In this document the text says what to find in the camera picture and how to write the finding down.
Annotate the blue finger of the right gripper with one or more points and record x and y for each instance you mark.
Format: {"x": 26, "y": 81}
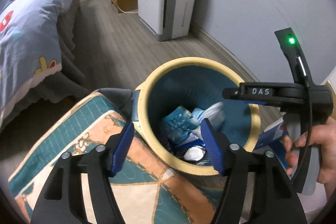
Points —
{"x": 268, "y": 94}

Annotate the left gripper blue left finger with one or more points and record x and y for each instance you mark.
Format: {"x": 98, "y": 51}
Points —
{"x": 61, "y": 199}

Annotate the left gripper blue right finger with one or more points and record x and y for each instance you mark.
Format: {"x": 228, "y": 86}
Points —
{"x": 274, "y": 200}

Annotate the blue face mask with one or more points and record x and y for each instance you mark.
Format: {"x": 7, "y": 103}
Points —
{"x": 215, "y": 114}

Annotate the white tissue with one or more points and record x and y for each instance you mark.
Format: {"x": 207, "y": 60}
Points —
{"x": 195, "y": 153}

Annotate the teal pill blister pack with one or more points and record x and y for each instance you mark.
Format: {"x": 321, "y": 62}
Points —
{"x": 178, "y": 125}

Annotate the yellow teal trash bin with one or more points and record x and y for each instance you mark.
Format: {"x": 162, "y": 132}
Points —
{"x": 192, "y": 82}

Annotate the person right hand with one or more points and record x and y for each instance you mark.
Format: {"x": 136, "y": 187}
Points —
{"x": 324, "y": 135}

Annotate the blue white package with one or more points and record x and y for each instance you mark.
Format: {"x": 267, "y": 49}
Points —
{"x": 273, "y": 138}

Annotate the patterned teal orange cushion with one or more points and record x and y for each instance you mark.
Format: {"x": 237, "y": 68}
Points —
{"x": 146, "y": 189}

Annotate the bed with cartoon duvet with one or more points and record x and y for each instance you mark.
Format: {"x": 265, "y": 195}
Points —
{"x": 37, "y": 60}

